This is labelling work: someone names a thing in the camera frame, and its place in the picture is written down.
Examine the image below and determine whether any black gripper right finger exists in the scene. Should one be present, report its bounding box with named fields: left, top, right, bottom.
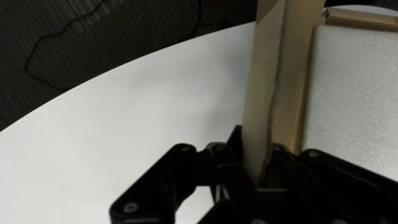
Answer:
left=260, top=145, right=398, bottom=224

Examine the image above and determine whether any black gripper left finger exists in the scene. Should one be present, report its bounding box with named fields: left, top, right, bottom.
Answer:
left=108, top=142, right=221, bottom=224

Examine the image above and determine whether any brown cardboard box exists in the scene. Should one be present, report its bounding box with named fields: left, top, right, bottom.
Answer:
left=241, top=0, right=398, bottom=183

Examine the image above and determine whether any white foam sheet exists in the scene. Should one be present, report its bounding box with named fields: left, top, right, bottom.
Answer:
left=302, top=25, right=398, bottom=181

